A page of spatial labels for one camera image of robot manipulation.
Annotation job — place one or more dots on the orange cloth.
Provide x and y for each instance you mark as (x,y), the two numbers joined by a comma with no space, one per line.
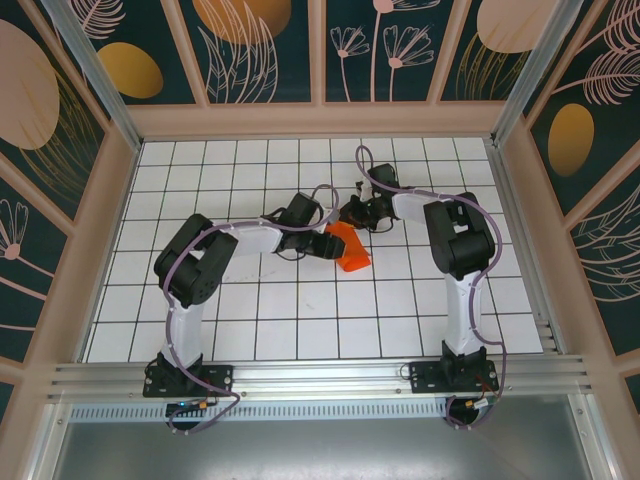
(355,260)

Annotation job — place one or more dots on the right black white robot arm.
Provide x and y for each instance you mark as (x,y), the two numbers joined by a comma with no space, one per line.
(462,320)

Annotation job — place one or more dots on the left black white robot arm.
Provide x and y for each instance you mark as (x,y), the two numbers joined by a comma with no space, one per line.
(185,330)

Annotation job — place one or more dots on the grey metal shelf sheet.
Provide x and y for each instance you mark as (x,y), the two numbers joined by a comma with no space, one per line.
(320,450)

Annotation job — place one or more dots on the small electronics board with connector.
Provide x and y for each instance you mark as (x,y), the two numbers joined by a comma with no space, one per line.
(182,406)
(472,404)

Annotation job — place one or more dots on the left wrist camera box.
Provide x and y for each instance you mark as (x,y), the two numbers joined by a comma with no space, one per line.
(332,216)

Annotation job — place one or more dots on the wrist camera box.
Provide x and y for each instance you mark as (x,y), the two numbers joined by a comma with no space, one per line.
(366,192)
(332,216)

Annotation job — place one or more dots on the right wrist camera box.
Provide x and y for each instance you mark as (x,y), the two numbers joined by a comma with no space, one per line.
(366,192)

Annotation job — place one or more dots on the aluminium table side rail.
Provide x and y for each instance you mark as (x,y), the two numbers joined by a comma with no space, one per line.
(522,250)

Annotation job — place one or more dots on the long aluminium mounting rail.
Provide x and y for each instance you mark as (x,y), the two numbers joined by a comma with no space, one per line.
(320,380)

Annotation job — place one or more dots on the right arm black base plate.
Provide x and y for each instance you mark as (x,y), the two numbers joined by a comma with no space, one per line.
(425,380)

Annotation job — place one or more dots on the aluminium corner post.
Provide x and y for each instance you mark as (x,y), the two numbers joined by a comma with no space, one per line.
(538,70)
(95,70)

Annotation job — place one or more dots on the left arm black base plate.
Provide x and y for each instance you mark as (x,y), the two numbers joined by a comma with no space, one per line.
(220,380)

